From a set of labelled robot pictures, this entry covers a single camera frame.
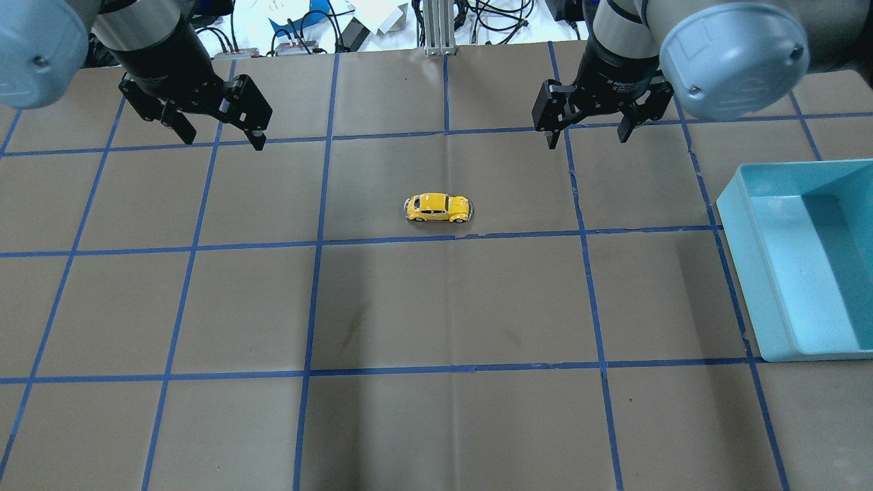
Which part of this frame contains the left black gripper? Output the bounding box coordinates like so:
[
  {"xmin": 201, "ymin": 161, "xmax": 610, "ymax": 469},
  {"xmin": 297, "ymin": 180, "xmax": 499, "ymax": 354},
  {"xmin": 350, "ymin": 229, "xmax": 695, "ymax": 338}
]
[{"xmin": 117, "ymin": 27, "xmax": 273, "ymax": 151}]

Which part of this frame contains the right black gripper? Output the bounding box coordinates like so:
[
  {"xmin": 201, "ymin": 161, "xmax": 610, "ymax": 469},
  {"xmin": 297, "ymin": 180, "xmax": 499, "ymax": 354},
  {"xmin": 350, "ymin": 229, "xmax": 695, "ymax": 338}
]
[{"xmin": 532, "ymin": 38, "xmax": 674, "ymax": 150}]

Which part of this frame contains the yellow beetle toy car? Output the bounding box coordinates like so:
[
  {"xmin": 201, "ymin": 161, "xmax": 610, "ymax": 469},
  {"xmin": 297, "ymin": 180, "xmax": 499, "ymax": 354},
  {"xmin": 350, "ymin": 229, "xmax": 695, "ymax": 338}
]
[{"xmin": 402, "ymin": 192, "xmax": 475, "ymax": 224}]

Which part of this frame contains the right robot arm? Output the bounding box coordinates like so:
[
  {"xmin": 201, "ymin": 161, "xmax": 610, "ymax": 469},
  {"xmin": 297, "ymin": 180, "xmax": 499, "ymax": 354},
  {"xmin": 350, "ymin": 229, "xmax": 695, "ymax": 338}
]
[{"xmin": 532, "ymin": 1, "xmax": 872, "ymax": 149}]

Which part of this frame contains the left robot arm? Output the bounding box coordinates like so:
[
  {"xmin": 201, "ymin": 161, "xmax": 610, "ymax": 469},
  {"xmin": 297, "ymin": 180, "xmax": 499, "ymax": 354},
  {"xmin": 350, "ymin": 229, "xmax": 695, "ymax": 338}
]
[{"xmin": 1, "ymin": 1, "xmax": 273, "ymax": 151}]

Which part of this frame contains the blue white cardboard box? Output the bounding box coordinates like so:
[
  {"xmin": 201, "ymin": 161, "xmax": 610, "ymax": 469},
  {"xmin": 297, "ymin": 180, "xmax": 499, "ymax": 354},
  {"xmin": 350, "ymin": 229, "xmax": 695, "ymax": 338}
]
[{"xmin": 259, "ymin": 1, "xmax": 355, "ymax": 36}]

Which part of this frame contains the black power adapter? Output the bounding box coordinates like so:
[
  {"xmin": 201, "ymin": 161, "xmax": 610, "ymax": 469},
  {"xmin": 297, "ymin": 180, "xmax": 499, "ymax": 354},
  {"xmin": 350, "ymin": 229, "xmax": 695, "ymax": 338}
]
[{"xmin": 336, "ymin": 18, "xmax": 370, "ymax": 53}]

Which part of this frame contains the teal plastic bin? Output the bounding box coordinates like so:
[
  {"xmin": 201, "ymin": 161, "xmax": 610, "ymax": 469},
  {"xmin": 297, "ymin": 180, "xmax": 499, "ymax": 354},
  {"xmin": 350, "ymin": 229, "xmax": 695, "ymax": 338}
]
[{"xmin": 717, "ymin": 160, "xmax": 872, "ymax": 361}]

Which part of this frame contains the brown paper table mat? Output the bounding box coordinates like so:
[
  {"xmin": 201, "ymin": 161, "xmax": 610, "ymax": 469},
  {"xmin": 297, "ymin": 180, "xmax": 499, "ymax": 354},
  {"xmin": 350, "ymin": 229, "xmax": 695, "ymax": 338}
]
[{"xmin": 1, "ymin": 42, "xmax": 871, "ymax": 490}]

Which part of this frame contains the coiled black cable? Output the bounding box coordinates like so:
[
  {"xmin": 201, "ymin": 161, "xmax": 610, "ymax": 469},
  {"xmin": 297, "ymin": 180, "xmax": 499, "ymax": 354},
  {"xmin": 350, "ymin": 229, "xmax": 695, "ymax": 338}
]
[{"xmin": 450, "ymin": 0, "xmax": 539, "ymax": 43}]

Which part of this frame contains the aluminium frame post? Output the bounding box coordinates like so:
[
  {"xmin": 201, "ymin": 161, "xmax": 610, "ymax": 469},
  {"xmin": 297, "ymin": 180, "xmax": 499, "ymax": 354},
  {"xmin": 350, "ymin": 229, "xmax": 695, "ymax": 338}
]
[{"xmin": 411, "ymin": 1, "xmax": 458, "ymax": 56}]

